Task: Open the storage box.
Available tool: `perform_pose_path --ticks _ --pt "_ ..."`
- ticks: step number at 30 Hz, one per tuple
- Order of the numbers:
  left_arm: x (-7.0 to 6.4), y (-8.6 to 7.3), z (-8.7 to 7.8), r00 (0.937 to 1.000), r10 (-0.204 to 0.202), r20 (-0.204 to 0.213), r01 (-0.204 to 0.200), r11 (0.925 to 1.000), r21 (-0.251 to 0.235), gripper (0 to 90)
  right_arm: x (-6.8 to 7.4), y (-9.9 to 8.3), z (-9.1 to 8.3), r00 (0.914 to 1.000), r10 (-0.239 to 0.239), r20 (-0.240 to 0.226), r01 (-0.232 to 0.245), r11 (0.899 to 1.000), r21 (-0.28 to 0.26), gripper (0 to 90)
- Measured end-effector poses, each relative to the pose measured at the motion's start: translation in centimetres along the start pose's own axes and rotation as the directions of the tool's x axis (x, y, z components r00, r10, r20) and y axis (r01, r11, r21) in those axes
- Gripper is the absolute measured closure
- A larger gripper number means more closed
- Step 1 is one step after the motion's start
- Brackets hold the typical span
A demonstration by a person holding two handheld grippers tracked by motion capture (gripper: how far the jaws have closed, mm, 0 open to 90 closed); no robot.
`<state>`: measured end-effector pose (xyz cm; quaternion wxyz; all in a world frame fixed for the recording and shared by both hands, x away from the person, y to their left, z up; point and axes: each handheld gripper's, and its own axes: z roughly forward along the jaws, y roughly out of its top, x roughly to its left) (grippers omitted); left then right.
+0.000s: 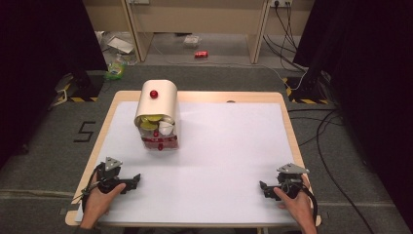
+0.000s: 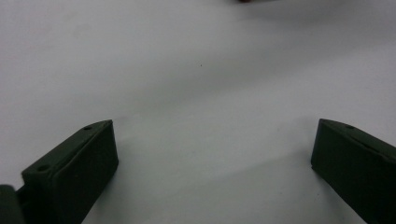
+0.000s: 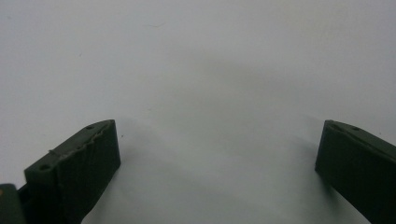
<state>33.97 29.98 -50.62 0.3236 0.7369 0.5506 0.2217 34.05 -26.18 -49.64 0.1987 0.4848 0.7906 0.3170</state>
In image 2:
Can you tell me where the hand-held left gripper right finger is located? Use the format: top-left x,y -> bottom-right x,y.
310,118 -> 396,224

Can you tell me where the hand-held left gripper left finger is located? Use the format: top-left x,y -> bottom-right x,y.
17,119 -> 120,224

